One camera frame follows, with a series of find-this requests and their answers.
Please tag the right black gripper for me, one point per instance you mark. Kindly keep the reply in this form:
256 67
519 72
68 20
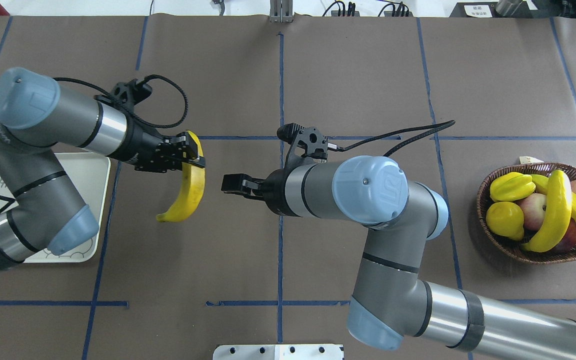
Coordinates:
274 190

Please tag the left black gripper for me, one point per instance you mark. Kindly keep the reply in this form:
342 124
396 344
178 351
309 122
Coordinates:
142 145

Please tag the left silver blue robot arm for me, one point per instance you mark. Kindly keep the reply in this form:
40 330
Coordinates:
38 112

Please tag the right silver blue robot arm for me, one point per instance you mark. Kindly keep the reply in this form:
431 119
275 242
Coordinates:
389 301

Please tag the white basket tag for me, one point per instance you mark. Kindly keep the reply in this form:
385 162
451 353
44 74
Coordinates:
529 160

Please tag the yellow mango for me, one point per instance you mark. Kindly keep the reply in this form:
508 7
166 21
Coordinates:
506 219

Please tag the yellow star fruit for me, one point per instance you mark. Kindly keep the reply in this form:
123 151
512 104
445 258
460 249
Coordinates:
512 187

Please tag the pale apple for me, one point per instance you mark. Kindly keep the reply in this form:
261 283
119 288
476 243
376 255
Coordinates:
534 210

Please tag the steel cup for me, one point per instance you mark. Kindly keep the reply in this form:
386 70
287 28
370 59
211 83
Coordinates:
507 8

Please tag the dark red apple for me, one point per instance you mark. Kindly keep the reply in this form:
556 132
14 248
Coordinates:
568 241

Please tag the aluminium frame post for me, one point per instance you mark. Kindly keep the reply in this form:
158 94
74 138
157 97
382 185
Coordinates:
281 11

